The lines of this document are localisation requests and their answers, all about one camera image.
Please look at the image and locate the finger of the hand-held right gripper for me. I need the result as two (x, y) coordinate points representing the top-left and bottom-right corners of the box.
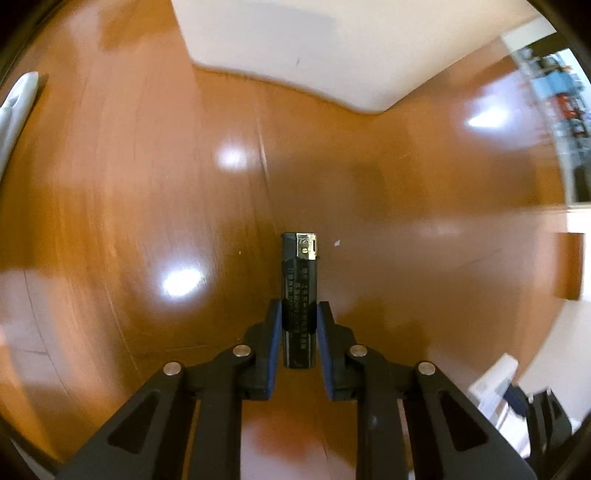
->
(505, 385), (578, 463)

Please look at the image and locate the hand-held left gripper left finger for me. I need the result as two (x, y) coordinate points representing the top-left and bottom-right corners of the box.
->
(58, 299), (283, 480)

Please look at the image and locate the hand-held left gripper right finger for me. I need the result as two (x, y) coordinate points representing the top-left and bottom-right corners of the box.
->
(317, 301), (539, 480)

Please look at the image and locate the small white box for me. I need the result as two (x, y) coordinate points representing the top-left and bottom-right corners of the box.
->
(468, 353), (520, 428)

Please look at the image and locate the black lighter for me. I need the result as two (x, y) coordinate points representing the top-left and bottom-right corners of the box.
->
(281, 232), (320, 370)

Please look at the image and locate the white slipper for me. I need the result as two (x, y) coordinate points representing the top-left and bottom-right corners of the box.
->
(0, 71), (40, 172)

